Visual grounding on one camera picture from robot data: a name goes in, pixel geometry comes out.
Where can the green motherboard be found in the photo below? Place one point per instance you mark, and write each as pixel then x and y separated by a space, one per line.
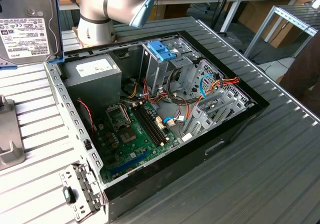
pixel 140 146

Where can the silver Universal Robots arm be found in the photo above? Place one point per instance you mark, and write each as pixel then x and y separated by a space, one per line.
pixel 95 22

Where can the plain brown cardboard box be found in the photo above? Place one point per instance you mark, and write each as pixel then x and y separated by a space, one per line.
pixel 252 17

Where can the CPU socket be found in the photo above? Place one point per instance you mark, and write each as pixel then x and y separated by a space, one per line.
pixel 127 136

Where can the blue plastic drive latch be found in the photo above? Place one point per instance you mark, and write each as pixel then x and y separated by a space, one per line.
pixel 162 52

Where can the metal disk bay cage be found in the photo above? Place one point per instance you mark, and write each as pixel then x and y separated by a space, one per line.
pixel 225 109

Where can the hard disk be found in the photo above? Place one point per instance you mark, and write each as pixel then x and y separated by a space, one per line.
pixel 27 34

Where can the white plastic tag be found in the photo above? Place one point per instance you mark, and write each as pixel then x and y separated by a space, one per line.
pixel 187 137

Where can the person in brown trousers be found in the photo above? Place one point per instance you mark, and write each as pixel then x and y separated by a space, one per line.
pixel 305 71

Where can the hinged metal slot retainer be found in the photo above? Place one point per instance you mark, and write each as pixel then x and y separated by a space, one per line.
pixel 87 181

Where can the blue expansion slot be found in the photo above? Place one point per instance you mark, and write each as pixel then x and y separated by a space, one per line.
pixel 130 162

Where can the small beige power socket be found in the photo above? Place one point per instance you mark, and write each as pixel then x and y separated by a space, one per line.
pixel 101 126

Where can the small black chassis clip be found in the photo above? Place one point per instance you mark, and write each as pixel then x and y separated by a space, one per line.
pixel 88 145

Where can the black RAM slot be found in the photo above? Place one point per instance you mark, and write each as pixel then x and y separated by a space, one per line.
pixel 150 123
pixel 147 124
pixel 156 120
pixel 153 121

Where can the black open PC case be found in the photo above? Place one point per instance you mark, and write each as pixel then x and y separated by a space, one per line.
pixel 175 174

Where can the metal optical drive cage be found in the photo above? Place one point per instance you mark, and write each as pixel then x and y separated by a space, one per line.
pixel 160 71

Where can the beige board header block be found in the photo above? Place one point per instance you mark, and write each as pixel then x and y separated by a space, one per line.
pixel 160 121

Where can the grey Dell power supply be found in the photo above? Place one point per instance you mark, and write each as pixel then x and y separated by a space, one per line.
pixel 95 69

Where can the black tripod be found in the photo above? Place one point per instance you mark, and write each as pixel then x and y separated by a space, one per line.
pixel 222 7

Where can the black latch with blue face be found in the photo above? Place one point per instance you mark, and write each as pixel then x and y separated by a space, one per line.
pixel 68 195

